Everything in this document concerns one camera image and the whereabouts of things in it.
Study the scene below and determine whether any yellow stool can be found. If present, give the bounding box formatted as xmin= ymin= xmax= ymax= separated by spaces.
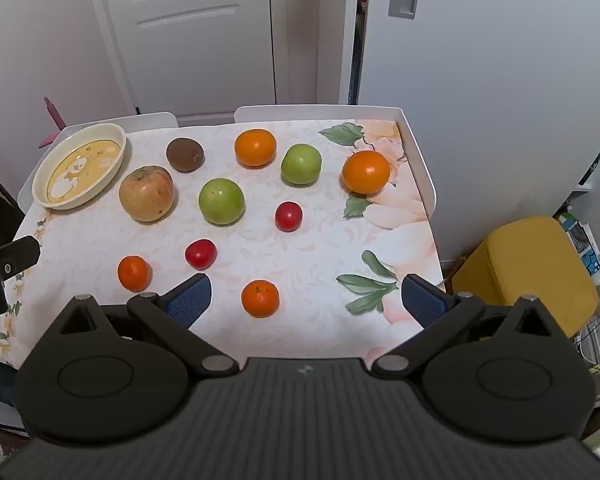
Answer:
xmin=452 ymin=216 xmax=600 ymax=339

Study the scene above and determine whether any orange tomato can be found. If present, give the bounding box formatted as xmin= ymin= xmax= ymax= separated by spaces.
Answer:
xmin=241 ymin=279 xmax=280 ymax=318

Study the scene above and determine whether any white wardrobe door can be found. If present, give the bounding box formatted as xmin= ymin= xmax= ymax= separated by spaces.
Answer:
xmin=357 ymin=0 xmax=600 ymax=266

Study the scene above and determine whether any orange-red tomato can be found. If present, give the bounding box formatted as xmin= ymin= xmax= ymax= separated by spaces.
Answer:
xmin=117 ymin=255 xmax=152 ymax=292

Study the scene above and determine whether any white panel door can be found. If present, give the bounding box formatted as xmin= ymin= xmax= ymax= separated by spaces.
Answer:
xmin=85 ymin=0 xmax=292 ymax=117

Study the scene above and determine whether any red tomato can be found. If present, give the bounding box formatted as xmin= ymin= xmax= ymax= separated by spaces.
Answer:
xmin=184 ymin=239 xmax=218 ymax=270
xmin=274 ymin=201 xmax=303 ymax=232

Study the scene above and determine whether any brown kiwi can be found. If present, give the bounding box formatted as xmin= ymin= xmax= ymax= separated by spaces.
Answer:
xmin=166 ymin=137 xmax=205 ymax=173

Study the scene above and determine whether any white rimmed table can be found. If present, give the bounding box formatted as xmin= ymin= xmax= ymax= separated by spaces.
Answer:
xmin=17 ymin=105 xmax=448 ymax=293

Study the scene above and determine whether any green apple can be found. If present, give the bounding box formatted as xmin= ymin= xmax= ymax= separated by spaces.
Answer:
xmin=280 ymin=143 xmax=323 ymax=186
xmin=198 ymin=178 xmax=245 ymax=225

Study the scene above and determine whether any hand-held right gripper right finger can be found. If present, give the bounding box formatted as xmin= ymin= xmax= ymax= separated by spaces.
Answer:
xmin=370 ymin=274 xmax=561 ymax=378

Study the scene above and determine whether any large orange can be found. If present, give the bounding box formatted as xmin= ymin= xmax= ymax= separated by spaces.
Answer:
xmin=234 ymin=129 xmax=277 ymax=168
xmin=342 ymin=150 xmax=391 ymax=195

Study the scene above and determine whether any large yellow-red apple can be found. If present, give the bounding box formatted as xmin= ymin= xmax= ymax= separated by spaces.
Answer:
xmin=119 ymin=165 xmax=175 ymax=222

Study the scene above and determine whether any cream bowl with bear print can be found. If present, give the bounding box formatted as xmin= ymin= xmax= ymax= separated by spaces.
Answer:
xmin=31 ymin=123 xmax=127 ymax=210

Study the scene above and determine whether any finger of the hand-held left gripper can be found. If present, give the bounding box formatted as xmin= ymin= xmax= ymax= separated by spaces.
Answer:
xmin=0 ymin=235 xmax=42 ymax=322

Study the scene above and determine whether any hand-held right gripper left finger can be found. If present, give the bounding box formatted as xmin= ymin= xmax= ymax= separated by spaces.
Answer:
xmin=50 ymin=273 xmax=241 ymax=377

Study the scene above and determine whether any floral tablecloth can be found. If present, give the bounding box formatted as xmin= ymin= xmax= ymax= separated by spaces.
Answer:
xmin=0 ymin=119 xmax=447 ymax=378

